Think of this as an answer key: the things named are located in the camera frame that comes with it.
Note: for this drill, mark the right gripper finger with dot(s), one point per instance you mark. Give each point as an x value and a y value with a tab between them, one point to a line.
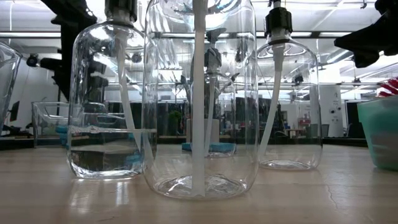
367	59
376	37

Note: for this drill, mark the clear pump bottle holding water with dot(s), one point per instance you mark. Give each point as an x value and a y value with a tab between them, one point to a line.
102	118

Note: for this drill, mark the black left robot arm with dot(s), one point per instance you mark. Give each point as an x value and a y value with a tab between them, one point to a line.
69	37

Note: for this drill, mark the black round ceiling fixture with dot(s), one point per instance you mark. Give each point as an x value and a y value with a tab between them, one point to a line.
32	60

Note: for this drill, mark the small clear plastic container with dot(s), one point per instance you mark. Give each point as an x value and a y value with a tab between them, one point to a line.
46	121

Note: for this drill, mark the white cylindrical machine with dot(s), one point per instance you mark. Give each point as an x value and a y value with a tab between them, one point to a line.
331	109

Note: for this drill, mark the large clear plastic bin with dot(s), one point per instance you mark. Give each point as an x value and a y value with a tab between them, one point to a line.
7	81

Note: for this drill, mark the black monitor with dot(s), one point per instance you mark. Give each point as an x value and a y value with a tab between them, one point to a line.
14	111

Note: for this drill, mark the teal plastic bin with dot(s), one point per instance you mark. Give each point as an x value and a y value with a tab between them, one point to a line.
382	133

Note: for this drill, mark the black aluminium table frame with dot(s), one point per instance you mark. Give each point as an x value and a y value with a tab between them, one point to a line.
18	143

